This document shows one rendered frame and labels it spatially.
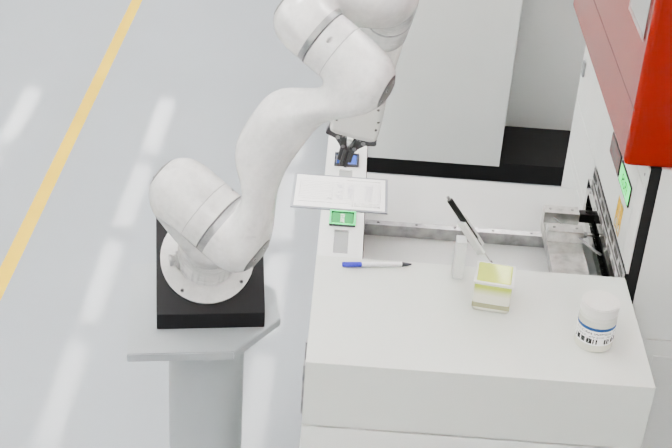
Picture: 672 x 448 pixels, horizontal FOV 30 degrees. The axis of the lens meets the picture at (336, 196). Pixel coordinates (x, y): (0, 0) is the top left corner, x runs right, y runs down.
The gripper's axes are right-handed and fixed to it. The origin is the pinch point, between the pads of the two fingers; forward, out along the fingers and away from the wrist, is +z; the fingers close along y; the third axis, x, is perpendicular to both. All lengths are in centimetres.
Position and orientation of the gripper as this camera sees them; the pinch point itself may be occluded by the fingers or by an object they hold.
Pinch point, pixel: (345, 155)
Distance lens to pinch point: 258.8
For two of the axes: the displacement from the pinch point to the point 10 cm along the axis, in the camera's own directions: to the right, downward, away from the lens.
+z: -2.6, 8.3, 5.0
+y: -9.6, -2.5, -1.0
